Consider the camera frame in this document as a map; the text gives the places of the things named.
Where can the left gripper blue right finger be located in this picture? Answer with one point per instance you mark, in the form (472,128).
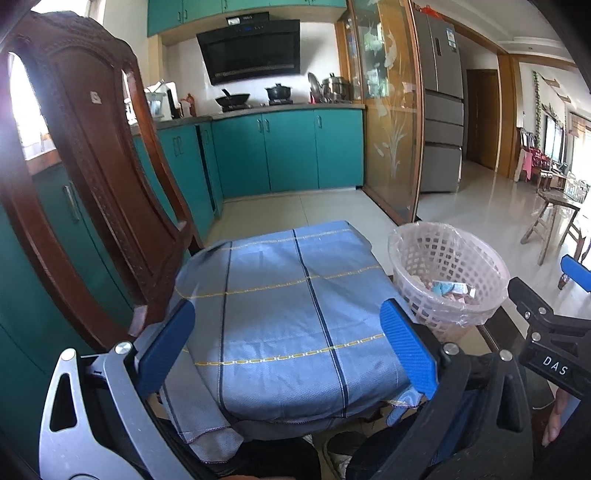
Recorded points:
(475,423)

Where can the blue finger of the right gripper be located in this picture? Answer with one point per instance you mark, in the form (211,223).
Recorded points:
(574,270)

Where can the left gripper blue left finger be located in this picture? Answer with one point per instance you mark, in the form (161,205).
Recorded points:
(96,422)

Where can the pink lined trash basket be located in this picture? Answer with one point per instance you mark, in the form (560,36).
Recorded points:
(450,279)

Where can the teal kitchen cabinets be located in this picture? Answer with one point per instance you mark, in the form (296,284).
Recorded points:
(210,161)

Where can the person's right hand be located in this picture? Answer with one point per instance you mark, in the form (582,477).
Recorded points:
(554,424)

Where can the wooden stool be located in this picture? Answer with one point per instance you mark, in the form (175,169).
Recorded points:
(546,221)

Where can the blue checked table cloth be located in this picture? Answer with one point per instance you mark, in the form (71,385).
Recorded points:
(286,340)

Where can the silver refrigerator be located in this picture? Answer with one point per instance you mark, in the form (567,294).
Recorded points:
(443,105)

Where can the steel stock pot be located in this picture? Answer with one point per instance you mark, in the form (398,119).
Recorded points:
(339,87)

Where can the frosted glass sliding door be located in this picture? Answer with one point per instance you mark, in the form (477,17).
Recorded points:
(381,50)

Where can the black cooking pot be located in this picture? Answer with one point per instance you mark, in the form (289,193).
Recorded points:
(279,94)

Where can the black wok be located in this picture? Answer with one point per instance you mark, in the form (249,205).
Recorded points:
(231,102)

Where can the black range hood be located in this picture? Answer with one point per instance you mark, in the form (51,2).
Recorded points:
(251,50)

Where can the white dish rack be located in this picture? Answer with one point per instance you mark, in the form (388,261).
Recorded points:
(154,95)

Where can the brown wooden chair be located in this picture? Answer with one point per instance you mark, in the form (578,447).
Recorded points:
(92,97)

